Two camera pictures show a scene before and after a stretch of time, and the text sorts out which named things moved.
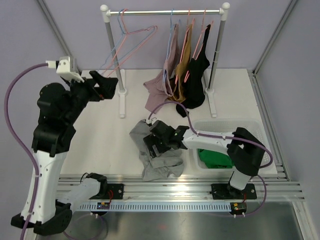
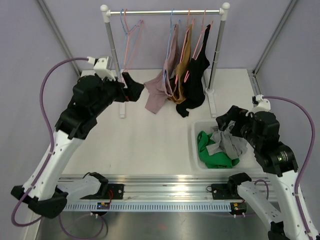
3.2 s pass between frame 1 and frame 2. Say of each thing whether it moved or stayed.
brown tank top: stayed
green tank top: stayed
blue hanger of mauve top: stayed
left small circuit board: stayed
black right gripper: moved
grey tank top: moved
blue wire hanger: moved
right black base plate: stayed
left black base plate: stayed
